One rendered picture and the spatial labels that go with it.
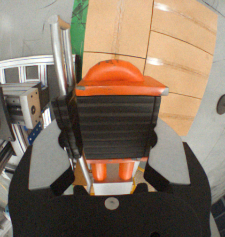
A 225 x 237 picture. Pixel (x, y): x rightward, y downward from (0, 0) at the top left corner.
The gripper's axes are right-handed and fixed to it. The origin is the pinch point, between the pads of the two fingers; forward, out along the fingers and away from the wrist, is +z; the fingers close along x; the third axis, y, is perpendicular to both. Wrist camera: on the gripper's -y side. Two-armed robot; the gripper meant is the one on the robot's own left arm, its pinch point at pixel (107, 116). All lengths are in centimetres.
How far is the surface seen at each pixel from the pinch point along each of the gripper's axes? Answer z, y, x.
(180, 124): 69, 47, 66
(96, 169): -0.9, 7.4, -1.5
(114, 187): -1.5, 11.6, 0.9
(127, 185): -1.5, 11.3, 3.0
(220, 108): 121, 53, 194
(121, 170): -0.5, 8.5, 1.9
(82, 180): 32, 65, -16
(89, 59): 68, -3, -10
